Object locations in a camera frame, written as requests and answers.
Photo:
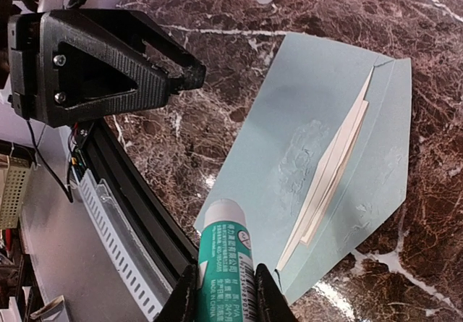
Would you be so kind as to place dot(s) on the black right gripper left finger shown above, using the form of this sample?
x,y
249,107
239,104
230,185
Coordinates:
x,y
180,306

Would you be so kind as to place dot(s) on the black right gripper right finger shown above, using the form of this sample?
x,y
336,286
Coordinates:
x,y
271,304

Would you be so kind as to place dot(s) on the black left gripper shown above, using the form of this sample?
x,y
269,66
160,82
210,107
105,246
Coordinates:
x,y
94,63

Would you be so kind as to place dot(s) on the white green glue stick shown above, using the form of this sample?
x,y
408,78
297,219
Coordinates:
x,y
225,279

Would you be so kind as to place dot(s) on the spare gray paper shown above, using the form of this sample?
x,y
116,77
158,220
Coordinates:
x,y
327,177

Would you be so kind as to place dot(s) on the light blue paper envelope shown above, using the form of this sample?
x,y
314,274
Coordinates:
x,y
309,89

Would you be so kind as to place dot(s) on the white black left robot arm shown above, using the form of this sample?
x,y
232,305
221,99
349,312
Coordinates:
x,y
68,61

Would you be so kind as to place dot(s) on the white plastic basket background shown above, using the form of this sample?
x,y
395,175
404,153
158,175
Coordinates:
x,y
15,174

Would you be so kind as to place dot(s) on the white slotted cable duct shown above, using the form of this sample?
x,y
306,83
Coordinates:
x,y
148,287

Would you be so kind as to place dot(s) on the black front table rail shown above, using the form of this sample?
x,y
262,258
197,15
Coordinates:
x,y
167,244

